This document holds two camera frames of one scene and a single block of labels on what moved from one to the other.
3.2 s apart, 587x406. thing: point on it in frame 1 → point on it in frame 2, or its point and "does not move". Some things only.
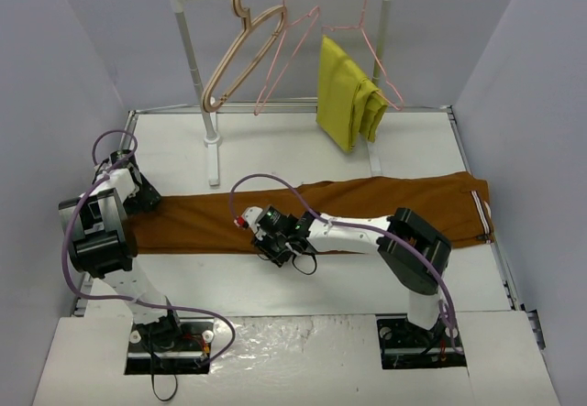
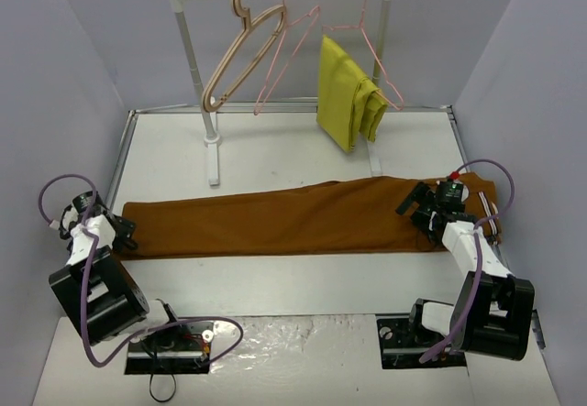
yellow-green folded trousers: x=348 y=99 does not move
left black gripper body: x=148 y=193 → x=122 y=228
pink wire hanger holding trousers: x=359 y=27 does not move
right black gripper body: x=268 y=246 → x=423 y=206
